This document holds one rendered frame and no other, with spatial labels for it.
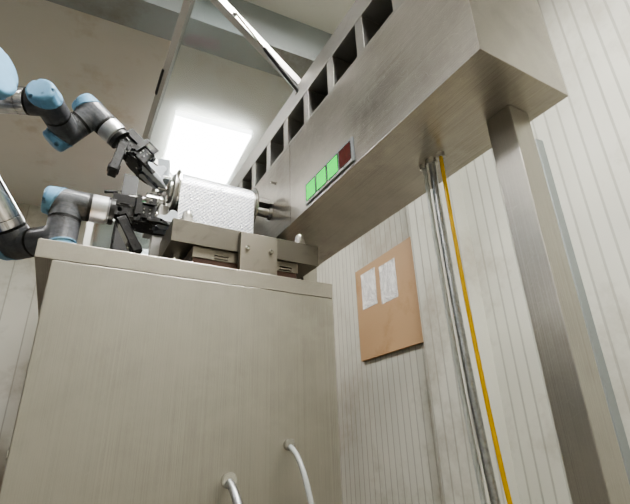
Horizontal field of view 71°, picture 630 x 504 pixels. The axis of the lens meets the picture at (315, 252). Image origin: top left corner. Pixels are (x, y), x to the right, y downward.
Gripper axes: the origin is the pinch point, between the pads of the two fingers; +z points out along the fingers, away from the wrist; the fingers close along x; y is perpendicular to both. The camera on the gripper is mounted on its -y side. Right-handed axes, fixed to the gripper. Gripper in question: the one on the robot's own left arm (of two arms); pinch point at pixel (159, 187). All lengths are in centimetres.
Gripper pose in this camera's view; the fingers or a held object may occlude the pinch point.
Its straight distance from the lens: 147.0
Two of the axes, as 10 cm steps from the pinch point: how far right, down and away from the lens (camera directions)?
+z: 6.9, 7.1, 1.0
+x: -4.9, 3.6, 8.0
